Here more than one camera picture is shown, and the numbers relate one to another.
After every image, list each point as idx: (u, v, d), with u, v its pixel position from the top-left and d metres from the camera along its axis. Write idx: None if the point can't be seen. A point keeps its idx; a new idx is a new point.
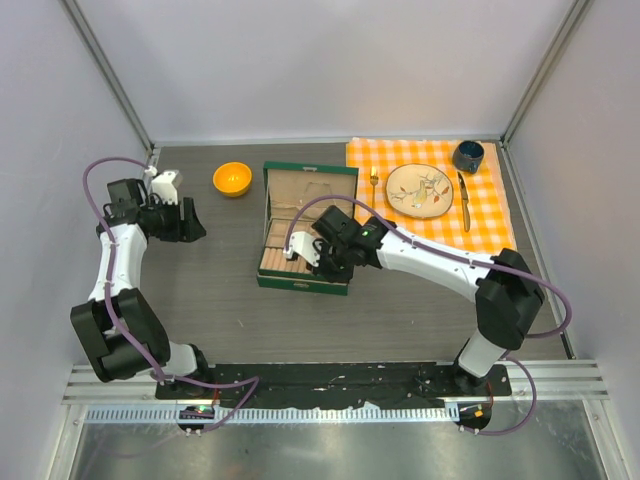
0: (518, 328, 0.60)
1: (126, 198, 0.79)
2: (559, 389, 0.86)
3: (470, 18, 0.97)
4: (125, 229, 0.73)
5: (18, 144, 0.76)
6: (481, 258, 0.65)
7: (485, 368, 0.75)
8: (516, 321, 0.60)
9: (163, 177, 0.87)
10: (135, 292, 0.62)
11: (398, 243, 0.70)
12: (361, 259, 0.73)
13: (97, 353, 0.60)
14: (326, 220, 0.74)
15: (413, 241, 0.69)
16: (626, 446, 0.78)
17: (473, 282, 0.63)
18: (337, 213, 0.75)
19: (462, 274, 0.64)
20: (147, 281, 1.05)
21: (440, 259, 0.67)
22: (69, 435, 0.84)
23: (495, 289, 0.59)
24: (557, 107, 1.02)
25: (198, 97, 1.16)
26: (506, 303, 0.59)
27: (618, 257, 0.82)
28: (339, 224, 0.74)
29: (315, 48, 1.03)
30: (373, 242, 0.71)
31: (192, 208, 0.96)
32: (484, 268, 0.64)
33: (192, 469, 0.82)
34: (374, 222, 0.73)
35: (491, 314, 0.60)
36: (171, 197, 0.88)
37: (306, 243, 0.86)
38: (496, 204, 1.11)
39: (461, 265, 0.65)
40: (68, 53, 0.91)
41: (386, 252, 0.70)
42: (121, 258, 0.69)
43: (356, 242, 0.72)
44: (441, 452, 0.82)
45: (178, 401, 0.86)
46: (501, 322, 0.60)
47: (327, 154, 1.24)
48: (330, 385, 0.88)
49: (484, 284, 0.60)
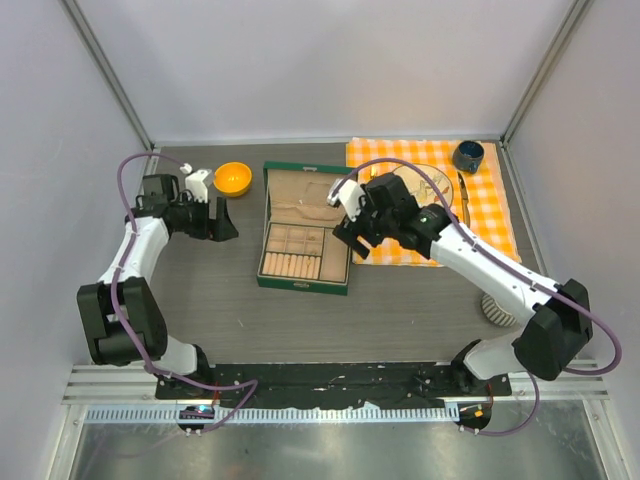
0: (559, 364, 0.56)
1: (158, 192, 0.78)
2: (560, 389, 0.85)
3: (471, 18, 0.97)
4: (149, 221, 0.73)
5: (17, 143, 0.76)
6: (545, 283, 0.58)
7: (488, 373, 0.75)
8: (561, 356, 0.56)
9: (195, 175, 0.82)
10: (140, 281, 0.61)
11: (457, 240, 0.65)
12: (411, 244, 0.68)
13: (95, 336, 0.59)
14: (387, 188, 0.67)
15: (474, 244, 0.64)
16: (627, 447, 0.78)
17: (529, 306, 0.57)
18: (401, 185, 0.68)
19: (520, 293, 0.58)
20: (157, 279, 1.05)
21: (499, 272, 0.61)
22: (69, 435, 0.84)
23: (552, 319, 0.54)
24: (559, 105, 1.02)
25: (197, 97, 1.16)
26: (557, 335, 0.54)
27: (618, 257, 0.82)
28: (399, 199, 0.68)
29: (314, 48, 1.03)
30: (430, 230, 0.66)
31: (224, 208, 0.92)
32: (545, 294, 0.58)
33: (192, 469, 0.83)
34: (437, 211, 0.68)
35: (538, 342, 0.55)
36: (201, 195, 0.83)
37: (354, 197, 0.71)
38: (496, 204, 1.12)
39: (521, 284, 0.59)
40: (69, 53, 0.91)
41: (442, 247, 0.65)
42: (138, 248, 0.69)
43: (412, 226, 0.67)
44: (441, 452, 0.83)
45: (178, 401, 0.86)
46: (546, 353, 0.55)
47: (327, 154, 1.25)
48: (330, 385, 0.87)
49: (540, 310, 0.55)
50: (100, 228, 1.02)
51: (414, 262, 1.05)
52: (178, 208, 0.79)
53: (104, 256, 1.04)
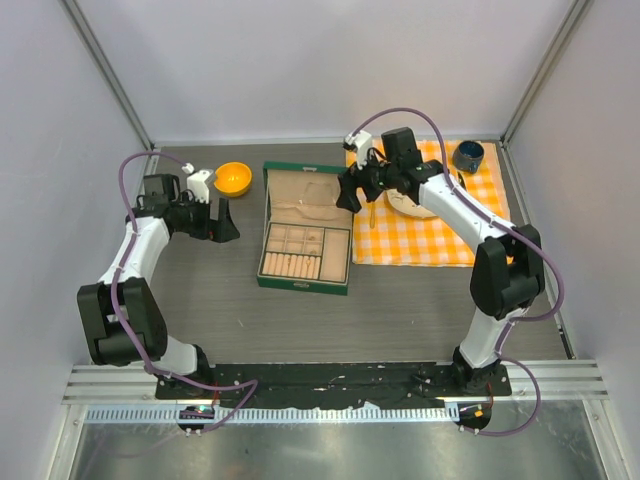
0: (501, 298, 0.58)
1: (158, 193, 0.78)
2: (559, 389, 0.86)
3: (471, 17, 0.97)
4: (149, 221, 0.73)
5: (18, 142, 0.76)
6: (503, 221, 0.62)
7: (479, 361, 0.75)
8: (503, 288, 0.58)
9: (197, 175, 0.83)
10: (141, 281, 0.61)
11: (440, 186, 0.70)
12: (404, 189, 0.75)
13: (95, 336, 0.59)
14: (396, 137, 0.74)
15: (453, 189, 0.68)
16: (627, 447, 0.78)
17: (482, 238, 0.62)
18: (410, 137, 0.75)
19: (478, 228, 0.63)
20: (158, 281, 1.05)
21: (468, 212, 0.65)
22: (69, 435, 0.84)
23: (497, 248, 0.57)
24: (559, 105, 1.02)
25: (198, 98, 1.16)
26: (501, 266, 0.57)
27: (618, 257, 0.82)
28: (404, 148, 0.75)
29: (314, 48, 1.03)
30: (423, 178, 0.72)
31: (227, 209, 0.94)
32: (500, 231, 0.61)
33: (192, 469, 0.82)
34: (433, 165, 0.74)
35: (483, 270, 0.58)
36: (202, 195, 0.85)
37: (368, 145, 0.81)
38: (496, 204, 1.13)
39: (481, 221, 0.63)
40: (69, 52, 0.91)
41: (426, 189, 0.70)
42: (138, 248, 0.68)
43: (408, 172, 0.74)
44: (441, 452, 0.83)
45: (178, 401, 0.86)
46: (488, 282, 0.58)
47: (327, 155, 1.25)
48: (330, 385, 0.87)
49: (489, 241, 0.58)
50: (100, 228, 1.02)
51: (414, 262, 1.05)
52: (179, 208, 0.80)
53: (104, 256, 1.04)
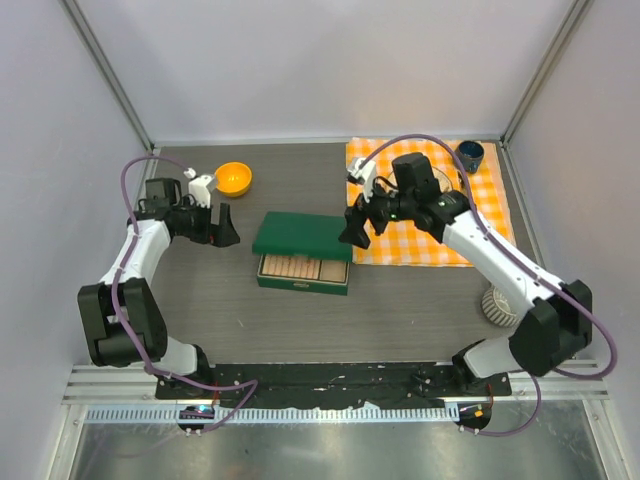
0: (550, 360, 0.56)
1: (160, 196, 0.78)
2: (559, 389, 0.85)
3: (471, 18, 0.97)
4: (150, 224, 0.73)
5: (18, 142, 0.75)
6: (549, 278, 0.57)
7: (485, 370, 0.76)
8: (552, 352, 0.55)
9: (199, 180, 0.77)
10: (141, 282, 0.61)
11: (471, 227, 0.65)
12: (425, 226, 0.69)
13: (95, 336, 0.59)
14: (412, 168, 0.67)
15: (487, 232, 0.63)
16: (627, 446, 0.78)
17: (529, 299, 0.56)
18: (426, 166, 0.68)
19: (523, 285, 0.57)
20: (158, 281, 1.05)
21: (508, 263, 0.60)
22: (69, 435, 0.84)
23: (549, 313, 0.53)
24: (559, 105, 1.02)
25: (198, 98, 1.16)
26: (552, 331, 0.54)
27: (618, 257, 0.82)
28: (422, 180, 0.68)
29: (314, 48, 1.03)
30: (447, 215, 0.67)
31: (227, 213, 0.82)
32: (548, 290, 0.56)
33: (192, 469, 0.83)
34: (455, 197, 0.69)
35: (531, 334, 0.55)
36: (203, 200, 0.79)
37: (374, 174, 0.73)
38: (496, 204, 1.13)
39: (525, 276, 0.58)
40: (69, 52, 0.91)
41: (455, 231, 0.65)
42: (138, 250, 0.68)
43: (428, 208, 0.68)
44: (442, 452, 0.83)
45: (178, 401, 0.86)
46: (538, 345, 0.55)
47: (327, 155, 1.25)
48: (330, 385, 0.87)
49: (540, 304, 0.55)
50: (100, 228, 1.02)
51: (414, 262, 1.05)
52: (181, 212, 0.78)
53: (104, 256, 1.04)
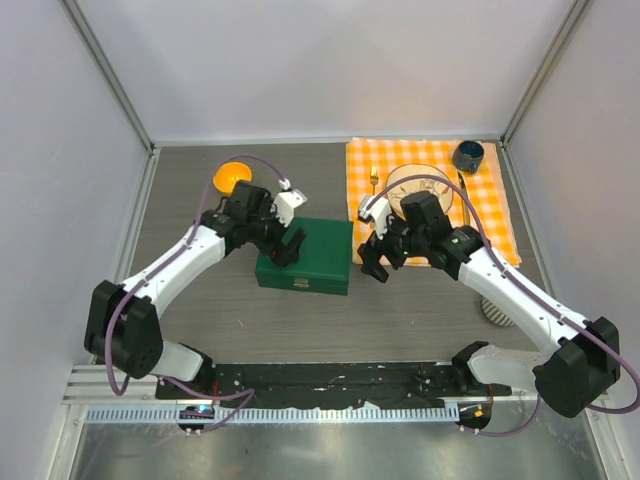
0: (581, 401, 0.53)
1: (242, 203, 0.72)
2: None
3: (471, 17, 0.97)
4: (211, 238, 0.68)
5: (17, 142, 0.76)
6: (573, 317, 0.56)
7: (487, 377, 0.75)
8: (584, 393, 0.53)
9: (290, 197, 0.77)
10: (150, 307, 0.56)
11: (487, 265, 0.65)
12: (440, 264, 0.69)
13: (94, 331, 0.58)
14: (421, 206, 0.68)
15: (505, 270, 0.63)
16: (627, 446, 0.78)
17: (554, 339, 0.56)
18: (436, 204, 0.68)
19: (546, 325, 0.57)
20: None
21: (529, 301, 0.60)
22: (69, 435, 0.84)
23: (577, 354, 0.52)
24: (559, 105, 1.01)
25: (198, 98, 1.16)
26: (581, 373, 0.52)
27: (618, 257, 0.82)
28: (432, 217, 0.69)
29: (313, 47, 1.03)
30: (461, 252, 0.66)
31: (299, 239, 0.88)
32: (572, 330, 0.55)
33: (192, 469, 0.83)
34: (469, 232, 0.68)
35: (560, 378, 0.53)
36: (284, 217, 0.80)
37: (383, 213, 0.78)
38: (496, 204, 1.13)
39: (548, 316, 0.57)
40: (69, 52, 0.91)
41: (470, 269, 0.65)
42: (176, 265, 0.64)
43: (442, 246, 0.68)
44: (441, 452, 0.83)
45: (178, 401, 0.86)
46: (570, 391, 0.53)
47: (327, 155, 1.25)
48: (330, 385, 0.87)
49: (566, 345, 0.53)
50: (99, 229, 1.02)
51: (414, 262, 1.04)
52: (256, 223, 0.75)
53: (104, 256, 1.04)
